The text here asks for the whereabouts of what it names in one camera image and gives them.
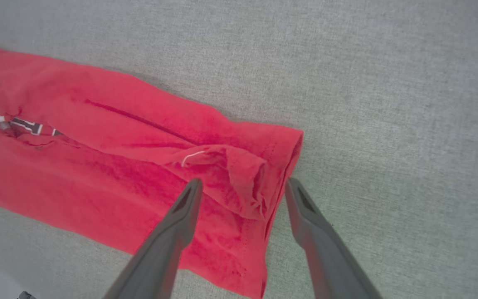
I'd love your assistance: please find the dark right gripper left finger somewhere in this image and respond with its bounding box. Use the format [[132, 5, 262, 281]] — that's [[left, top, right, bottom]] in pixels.
[[102, 179, 203, 299]]

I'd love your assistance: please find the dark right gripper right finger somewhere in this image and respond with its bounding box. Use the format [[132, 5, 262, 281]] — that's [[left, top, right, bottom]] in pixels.
[[285, 178, 383, 299]]

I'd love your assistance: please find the red basketball jersey number 23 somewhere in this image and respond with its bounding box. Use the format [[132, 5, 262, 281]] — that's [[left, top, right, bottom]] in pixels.
[[0, 41, 304, 299]]

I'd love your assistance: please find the grey fabric sofa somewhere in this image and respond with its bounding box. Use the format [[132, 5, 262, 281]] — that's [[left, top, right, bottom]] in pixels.
[[0, 0, 478, 299]]

